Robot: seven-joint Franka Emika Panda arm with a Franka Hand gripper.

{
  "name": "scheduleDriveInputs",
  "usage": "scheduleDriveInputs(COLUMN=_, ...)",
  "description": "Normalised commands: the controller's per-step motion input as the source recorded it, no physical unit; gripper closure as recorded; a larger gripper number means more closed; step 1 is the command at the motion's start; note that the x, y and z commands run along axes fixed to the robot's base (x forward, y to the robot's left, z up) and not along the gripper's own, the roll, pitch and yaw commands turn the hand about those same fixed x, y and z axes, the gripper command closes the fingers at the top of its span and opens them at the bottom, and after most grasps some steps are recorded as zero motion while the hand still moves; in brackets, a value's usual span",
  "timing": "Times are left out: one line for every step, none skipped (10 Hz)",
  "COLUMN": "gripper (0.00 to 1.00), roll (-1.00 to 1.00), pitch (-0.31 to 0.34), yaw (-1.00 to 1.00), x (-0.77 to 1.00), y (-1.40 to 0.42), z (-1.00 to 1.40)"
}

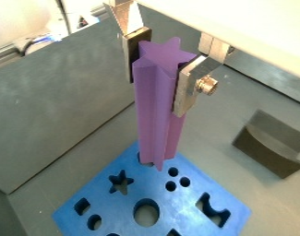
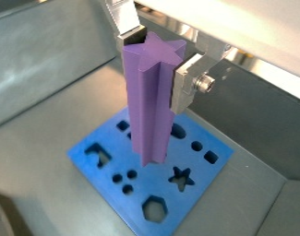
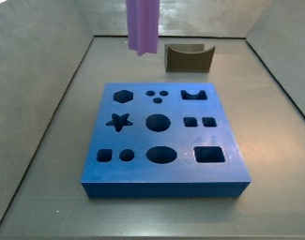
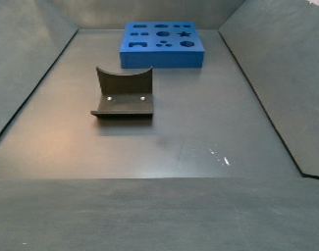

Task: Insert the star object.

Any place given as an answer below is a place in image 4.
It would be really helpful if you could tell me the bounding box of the black curved holder bracket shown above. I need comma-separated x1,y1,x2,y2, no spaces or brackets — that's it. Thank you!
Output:
92,68,155,118

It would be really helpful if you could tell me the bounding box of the blue shape sorter block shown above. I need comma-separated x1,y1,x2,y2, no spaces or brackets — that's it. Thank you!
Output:
120,22,206,69

